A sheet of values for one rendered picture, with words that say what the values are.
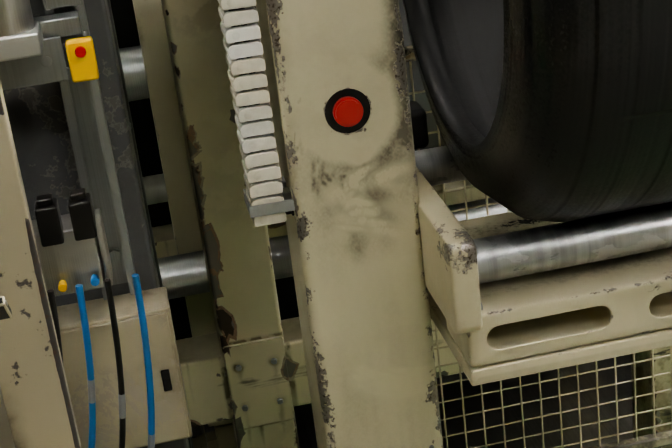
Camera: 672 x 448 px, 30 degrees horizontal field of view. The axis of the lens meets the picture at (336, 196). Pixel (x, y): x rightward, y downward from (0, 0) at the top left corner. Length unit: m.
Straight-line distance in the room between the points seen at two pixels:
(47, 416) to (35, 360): 0.05
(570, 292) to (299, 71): 0.35
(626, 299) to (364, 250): 0.27
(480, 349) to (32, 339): 0.47
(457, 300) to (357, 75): 0.24
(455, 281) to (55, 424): 0.40
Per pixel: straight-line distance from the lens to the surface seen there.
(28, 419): 1.02
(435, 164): 1.50
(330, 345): 1.33
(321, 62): 1.22
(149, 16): 2.01
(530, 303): 1.25
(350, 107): 1.23
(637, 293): 1.29
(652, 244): 1.30
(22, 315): 0.98
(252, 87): 1.22
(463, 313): 1.21
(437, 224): 1.23
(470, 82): 1.55
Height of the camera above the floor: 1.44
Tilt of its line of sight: 22 degrees down
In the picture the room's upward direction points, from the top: 7 degrees counter-clockwise
